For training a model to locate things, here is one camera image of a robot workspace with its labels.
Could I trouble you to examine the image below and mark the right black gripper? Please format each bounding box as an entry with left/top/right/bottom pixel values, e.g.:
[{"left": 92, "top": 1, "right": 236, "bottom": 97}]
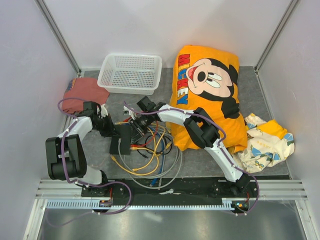
[{"left": 129, "top": 113, "right": 153, "bottom": 145}]

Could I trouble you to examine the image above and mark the red ethernet cable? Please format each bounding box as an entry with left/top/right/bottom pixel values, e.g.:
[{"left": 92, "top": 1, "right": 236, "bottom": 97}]
[{"left": 131, "top": 119, "right": 159, "bottom": 148}]

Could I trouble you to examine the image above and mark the black cable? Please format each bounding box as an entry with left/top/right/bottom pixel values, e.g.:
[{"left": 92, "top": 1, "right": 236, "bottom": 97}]
[{"left": 134, "top": 127, "right": 173, "bottom": 158}]

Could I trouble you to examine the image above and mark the black network switch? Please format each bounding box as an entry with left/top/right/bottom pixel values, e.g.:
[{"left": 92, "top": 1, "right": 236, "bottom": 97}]
[{"left": 109, "top": 124, "right": 132, "bottom": 155}]

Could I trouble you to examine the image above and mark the yellow ethernet cable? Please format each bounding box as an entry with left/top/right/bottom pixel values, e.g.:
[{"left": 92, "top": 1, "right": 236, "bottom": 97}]
[
  {"left": 110, "top": 143, "right": 161, "bottom": 177},
  {"left": 114, "top": 121, "right": 173, "bottom": 157}
]

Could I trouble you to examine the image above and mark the grey ethernet cable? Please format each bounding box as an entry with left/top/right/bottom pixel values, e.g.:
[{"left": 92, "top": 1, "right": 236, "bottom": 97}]
[{"left": 116, "top": 134, "right": 183, "bottom": 190}]

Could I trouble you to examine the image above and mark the blue ethernet cable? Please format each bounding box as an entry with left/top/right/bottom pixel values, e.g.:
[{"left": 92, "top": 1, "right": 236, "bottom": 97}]
[{"left": 149, "top": 126, "right": 169, "bottom": 187}]

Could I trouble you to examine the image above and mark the white plastic basket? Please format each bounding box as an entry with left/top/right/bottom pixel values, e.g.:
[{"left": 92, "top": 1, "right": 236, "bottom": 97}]
[{"left": 97, "top": 53, "right": 162, "bottom": 96}]

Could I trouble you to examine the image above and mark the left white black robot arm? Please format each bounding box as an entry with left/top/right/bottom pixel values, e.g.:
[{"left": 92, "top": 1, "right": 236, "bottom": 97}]
[{"left": 45, "top": 101, "right": 120, "bottom": 197}]

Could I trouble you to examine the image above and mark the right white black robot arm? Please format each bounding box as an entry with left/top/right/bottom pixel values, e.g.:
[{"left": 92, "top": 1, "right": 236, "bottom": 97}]
[{"left": 124, "top": 96, "right": 251, "bottom": 197}]

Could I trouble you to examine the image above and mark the folded red shirt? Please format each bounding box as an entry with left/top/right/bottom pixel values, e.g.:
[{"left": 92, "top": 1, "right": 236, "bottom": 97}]
[{"left": 62, "top": 77, "right": 110, "bottom": 114}]

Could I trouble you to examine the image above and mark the orange Mickey Mouse shirt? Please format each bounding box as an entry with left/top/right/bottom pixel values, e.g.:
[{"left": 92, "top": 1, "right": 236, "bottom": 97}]
[{"left": 169, "top": 45, "right": 248, "bottom": 153}]

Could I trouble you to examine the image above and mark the cream patterned cloth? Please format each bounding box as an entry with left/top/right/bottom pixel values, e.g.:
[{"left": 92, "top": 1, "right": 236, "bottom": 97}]
[{"left": 232, "top": 113, "right": 295, "bottom": 174}]

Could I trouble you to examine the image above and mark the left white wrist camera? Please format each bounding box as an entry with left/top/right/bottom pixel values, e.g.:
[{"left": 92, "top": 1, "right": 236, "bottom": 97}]
[{"left": 97, "top": 104, "right": 108, "bottom": 118}]

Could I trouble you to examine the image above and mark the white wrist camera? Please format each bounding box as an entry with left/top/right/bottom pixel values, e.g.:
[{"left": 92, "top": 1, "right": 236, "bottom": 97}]
[
  {"left": 123, "top": 106, "right": 137, "bottom": 120},
  {"left": 97, "top": 104, "right": 108, "bottom": 118}
]

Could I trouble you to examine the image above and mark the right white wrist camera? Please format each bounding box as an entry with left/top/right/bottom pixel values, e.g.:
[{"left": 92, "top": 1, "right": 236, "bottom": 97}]
[{"left": 123, "top": 106, "right": 137, "bottom": 120}]

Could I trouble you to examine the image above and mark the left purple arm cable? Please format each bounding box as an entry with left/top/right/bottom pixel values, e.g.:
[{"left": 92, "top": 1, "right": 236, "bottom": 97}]
[{"left": 44, "top": 97, "right": 132, "bottom": 227}]

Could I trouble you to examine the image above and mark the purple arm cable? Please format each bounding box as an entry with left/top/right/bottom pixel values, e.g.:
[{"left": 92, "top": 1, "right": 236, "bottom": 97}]
[
  {"left": 44, "top": 97, "right": 132, "bottom": 227},
  {"left": 123, "top": 101, "right": 263, "bottom": 216}
]

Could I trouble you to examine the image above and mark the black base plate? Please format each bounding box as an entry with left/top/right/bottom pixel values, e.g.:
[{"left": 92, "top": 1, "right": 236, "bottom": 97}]
[{"left": 80, "top": 177, "right": 258, "bottom": 200}]

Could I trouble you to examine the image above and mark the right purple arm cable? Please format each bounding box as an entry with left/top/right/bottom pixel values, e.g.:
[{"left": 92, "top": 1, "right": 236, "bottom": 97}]
[{"left": 123, "top": 101, "right": 263, "bottom": 216}]

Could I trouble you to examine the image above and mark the grey slotted cable duct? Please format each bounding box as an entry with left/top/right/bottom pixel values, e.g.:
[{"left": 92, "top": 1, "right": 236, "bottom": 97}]
[{"left": 46, "top": 199, "right": 235, "bottom": 211}]

